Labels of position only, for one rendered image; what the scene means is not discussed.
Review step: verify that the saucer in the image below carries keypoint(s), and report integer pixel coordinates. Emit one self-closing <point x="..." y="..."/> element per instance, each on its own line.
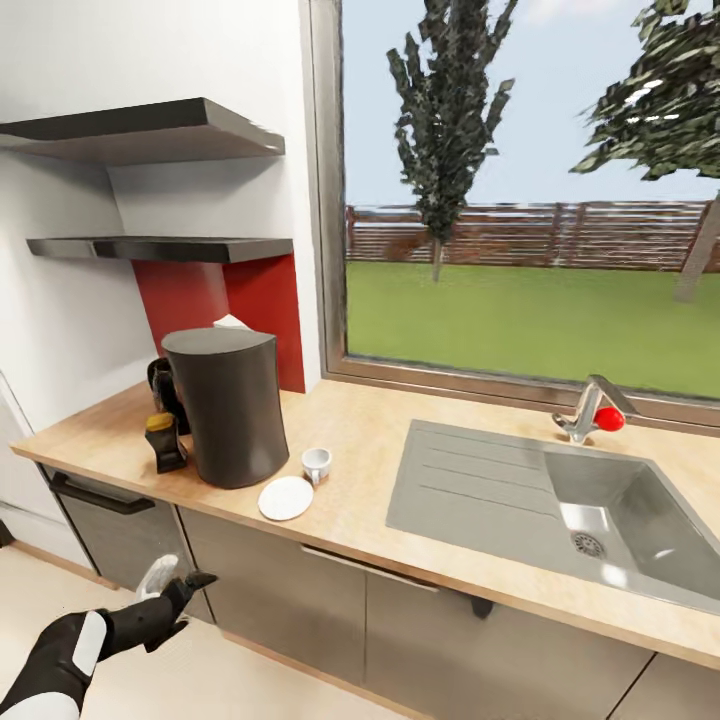
<point x="286" y="498"/>

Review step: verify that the coffee cup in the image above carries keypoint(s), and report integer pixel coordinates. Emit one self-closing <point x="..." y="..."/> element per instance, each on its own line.
<point x="317" y="462"/>

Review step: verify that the bottle of coffee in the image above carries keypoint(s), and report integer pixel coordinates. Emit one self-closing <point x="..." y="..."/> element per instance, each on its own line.
<point x="162" y="433"/>

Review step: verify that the paper coffee filter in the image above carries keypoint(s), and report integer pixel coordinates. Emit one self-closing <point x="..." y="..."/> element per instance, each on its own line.
<point x="230" y="322"/>

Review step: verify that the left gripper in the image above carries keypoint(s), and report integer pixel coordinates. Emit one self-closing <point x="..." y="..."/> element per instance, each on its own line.
<point x="160" y="618"/>

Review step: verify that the drop in sink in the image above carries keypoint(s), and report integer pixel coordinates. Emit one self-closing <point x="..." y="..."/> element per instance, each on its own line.
<point x="613" y="519"/>

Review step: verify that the shelf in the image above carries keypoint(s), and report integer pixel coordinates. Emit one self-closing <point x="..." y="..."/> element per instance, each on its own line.
<point x="167" y="248"/>
<point x="195" y="129"/>

